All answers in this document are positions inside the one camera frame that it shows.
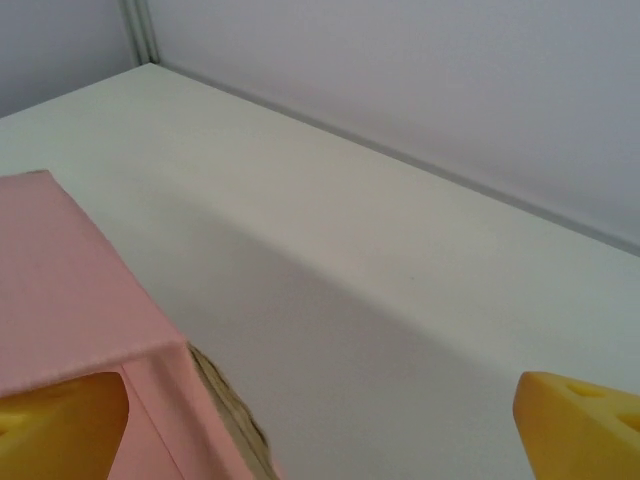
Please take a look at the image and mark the pink paper box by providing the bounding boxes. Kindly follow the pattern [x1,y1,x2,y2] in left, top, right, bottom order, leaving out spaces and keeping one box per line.
[0,169,286,480]

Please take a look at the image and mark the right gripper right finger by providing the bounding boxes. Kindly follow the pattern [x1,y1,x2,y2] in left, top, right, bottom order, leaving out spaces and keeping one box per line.
[514,369,640,480]

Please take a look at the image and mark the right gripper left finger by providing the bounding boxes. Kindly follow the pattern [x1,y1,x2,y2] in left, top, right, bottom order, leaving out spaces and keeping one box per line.
[0,372,134,480]

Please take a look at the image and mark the aluminium frame post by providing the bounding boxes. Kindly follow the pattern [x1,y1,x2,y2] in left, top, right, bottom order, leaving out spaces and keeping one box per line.
[118,0,160,67]

